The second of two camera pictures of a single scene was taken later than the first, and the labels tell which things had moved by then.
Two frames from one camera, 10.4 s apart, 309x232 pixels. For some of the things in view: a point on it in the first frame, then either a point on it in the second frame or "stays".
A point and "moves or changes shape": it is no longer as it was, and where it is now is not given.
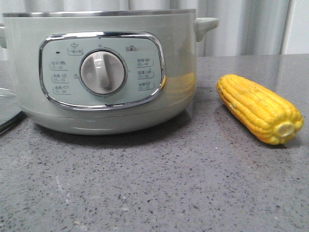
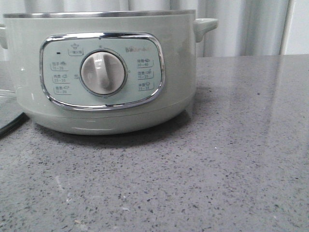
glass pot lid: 9,108 moves or changes shape
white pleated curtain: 245,27 stays
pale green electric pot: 104,72 stays
